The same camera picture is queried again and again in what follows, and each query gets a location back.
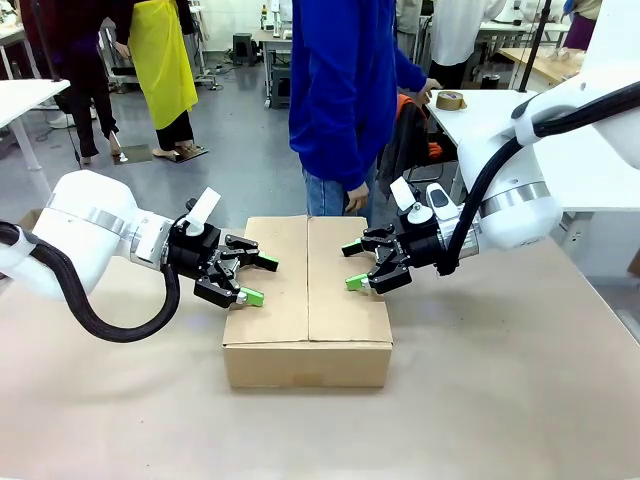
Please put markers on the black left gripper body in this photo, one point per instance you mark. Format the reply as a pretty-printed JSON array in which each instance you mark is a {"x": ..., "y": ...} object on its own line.
[{"x": 192, "y": 250}]

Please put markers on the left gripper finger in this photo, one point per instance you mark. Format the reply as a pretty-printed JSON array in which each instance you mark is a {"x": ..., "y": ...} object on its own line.
[
  {"x": 225, "y": 292},
  {"x": 247, "y": 250}
]

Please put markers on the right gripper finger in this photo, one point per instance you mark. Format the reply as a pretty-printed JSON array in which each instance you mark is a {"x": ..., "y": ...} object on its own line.
[
  {"x": 380, "y": 240},
  {"x": 387, "y": 277}
]

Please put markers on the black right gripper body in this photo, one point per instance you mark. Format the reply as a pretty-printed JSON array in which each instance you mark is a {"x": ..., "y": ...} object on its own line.
[{"x": 425, "y": 247}]

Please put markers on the brown cardboard box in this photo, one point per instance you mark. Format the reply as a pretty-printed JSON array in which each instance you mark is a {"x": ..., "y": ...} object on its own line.
[{"x": 300, "y": 300}]

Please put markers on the brown packing tape roll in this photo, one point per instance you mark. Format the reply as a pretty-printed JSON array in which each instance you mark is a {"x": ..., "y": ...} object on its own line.
[{"x": 450, "y": 102}]

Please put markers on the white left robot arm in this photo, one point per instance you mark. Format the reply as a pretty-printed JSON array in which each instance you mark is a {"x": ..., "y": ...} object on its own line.
[{"x": 85, "y": 210}]

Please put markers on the person's right forearm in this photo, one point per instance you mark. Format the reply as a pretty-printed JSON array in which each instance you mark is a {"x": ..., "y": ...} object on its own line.
[{"x": 362, "y": 155}]

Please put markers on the person's left forearm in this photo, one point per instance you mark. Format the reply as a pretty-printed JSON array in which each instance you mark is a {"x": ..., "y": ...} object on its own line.
[{"x": 410, "y": 70}]

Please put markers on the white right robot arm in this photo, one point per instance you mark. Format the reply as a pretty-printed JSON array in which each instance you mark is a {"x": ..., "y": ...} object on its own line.
[{"x": 505, "y": 165}]

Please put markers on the person's right hand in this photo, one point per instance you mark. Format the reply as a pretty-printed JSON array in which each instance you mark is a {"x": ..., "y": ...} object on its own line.
[{"x": 357, "y": 197}]

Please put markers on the person's left hand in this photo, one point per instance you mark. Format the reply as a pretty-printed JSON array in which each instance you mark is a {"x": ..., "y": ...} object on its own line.
[{"x": 432, "y": 86}]

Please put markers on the dark floor plate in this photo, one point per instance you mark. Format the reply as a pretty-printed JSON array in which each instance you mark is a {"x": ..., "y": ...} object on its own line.
[
  {"x": 136, "y": 152},
  {"x": 192, "y": 154}
]

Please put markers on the chair with dark jacket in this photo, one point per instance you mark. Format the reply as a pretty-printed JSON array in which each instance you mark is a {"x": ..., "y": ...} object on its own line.
[{"x": 407, "y": 140}]

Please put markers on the grey plastic stool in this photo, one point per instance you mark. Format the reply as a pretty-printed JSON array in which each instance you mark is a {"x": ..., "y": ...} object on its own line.
[
  {"x": 280, "y": 87},
  {"x": 245, "y": 47}
]

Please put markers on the person in blue jacket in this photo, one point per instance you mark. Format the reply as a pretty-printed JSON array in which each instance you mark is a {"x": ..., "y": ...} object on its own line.
[{"x": 340, "y": 75}]

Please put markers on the black cup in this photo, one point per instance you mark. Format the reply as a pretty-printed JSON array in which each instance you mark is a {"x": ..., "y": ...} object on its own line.
[{"x": 491, "y": 81}]

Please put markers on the person in yellow apron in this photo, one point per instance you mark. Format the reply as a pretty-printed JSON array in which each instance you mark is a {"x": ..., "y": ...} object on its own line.
[{"x": 160, "y": 60}]

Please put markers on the grey workshop table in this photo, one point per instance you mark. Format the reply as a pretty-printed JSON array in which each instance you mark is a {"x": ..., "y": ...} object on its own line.
[{"x": 277, "y": 42}]

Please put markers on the person in white shirt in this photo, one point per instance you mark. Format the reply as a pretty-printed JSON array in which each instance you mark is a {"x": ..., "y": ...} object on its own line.
[{"x": 460, "y": 35}]

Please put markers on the wooden table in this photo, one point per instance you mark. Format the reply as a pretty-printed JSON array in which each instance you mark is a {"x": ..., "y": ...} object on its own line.
[{"x": 540, "y": 65}]

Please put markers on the person in dark clothes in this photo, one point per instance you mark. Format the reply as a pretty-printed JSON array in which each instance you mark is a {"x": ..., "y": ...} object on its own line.
[{"x": 85, "y": 60}]

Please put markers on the white side table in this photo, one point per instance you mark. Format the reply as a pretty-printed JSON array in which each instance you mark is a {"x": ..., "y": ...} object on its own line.
[{"x": 25, "y": 97}]

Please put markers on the white desktop machine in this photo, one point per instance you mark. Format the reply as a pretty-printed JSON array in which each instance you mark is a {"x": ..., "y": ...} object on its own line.
[{"x": 280, "y": 22}]

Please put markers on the black stand pole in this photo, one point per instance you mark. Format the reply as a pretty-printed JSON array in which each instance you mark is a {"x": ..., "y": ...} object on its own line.
[{"x": 536, "y": 45}]

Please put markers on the person in purple clothes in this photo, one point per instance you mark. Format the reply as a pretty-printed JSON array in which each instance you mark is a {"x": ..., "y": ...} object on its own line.
[{"x": 581, "y": 27}]

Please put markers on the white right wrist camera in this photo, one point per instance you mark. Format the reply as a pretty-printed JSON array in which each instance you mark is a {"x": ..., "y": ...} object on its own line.
[{"x": 402, "y": 192}]

